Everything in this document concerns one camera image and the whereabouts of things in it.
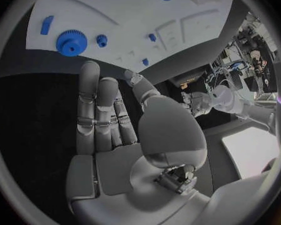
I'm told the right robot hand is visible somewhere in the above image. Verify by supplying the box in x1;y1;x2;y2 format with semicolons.
65;60;212;225

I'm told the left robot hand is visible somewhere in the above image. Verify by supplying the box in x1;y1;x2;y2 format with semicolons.
181;91;217;117

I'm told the white task board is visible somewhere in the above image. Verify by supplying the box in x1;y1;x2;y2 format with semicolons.
24;0;236;74

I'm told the person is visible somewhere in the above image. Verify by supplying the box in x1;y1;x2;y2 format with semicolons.
248;48;270;78

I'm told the small blue gear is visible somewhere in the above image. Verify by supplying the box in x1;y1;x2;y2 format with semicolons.
95;34;108;48

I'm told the large blue gear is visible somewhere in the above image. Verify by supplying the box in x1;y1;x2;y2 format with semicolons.
55;29;88;57

